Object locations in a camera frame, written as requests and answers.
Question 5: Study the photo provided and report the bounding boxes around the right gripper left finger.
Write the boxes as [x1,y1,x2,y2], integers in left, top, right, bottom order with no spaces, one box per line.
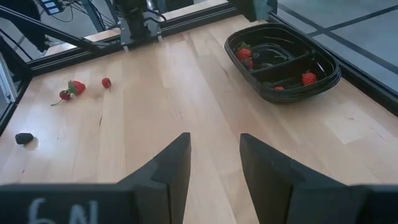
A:
[116,132,192,224]

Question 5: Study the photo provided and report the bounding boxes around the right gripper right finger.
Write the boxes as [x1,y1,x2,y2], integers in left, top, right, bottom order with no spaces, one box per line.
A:
[239,133,352,224]

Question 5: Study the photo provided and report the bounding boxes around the red strawberry green leaves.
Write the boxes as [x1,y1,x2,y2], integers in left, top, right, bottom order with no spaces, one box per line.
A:
[67,80,86,96]
[301,70,318,87]
[236,42,254,62]

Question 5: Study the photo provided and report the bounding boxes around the black plastic tupperware container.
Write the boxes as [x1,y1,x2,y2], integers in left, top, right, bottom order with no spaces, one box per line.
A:
[224,22,342,105]

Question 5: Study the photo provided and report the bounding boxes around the blackberry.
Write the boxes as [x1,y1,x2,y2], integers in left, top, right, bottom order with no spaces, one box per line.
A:
[14,132,35,146]

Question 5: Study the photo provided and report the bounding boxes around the silver bracket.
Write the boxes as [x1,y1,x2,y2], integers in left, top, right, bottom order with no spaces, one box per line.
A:
[0,51,17,105]

